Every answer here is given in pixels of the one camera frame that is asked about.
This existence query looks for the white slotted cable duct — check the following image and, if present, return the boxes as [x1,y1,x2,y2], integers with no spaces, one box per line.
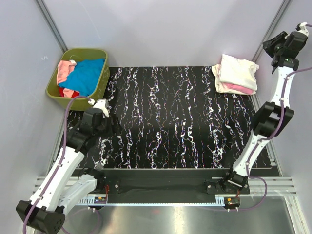
[77,196,107,206]

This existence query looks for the salmon pink t shirt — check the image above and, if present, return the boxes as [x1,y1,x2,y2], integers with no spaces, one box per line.
[56,60,77,85]

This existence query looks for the purple cable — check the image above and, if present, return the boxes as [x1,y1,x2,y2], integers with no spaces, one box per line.
[22,96,101,234]
[240,23,312,211]

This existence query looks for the red t shirt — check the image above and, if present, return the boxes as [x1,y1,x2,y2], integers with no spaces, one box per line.
[58,87,79,98]

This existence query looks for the folded pink t shirt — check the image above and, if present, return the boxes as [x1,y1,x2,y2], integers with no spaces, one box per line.
[222,82,255,95]

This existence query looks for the aluminium frame rail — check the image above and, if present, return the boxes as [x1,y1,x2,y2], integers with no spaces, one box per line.
[31,176,298,195]

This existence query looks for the folded cream t shirt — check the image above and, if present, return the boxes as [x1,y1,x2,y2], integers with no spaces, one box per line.
[211,63,257,96]

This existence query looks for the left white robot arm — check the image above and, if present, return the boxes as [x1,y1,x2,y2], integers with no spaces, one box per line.
[16,107,121,234]

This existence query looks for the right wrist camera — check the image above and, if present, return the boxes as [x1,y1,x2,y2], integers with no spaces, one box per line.
[296,22,309,36]

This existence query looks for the white printed t shirt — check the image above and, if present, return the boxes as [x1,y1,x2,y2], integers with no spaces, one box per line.
[219,54,259,91]

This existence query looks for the olive green plastic bin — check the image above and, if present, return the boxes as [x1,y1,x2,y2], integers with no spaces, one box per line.
[46,48,110,109]

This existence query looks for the black marble pattern mat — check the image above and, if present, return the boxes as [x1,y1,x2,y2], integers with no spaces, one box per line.
[48,65,283,176]

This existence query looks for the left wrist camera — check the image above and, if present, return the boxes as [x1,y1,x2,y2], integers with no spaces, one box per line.
[88,98,109,117]

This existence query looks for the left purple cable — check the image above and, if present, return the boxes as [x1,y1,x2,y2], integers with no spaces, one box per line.
[22,96,101,234]

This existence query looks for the blue t shirt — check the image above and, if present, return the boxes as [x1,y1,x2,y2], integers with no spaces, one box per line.
[58,58,104,96]

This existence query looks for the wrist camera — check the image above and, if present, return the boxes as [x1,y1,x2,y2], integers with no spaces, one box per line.
[296,22,309,36]
[88,98,109,117]

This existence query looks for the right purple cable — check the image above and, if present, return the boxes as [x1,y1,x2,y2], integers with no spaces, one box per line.
[240,23,312,211]

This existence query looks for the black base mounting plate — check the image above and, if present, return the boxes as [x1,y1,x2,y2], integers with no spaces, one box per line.
[77,168,251,204]

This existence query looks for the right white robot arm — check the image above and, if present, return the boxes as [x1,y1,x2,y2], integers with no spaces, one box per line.
[220,29,309,194]

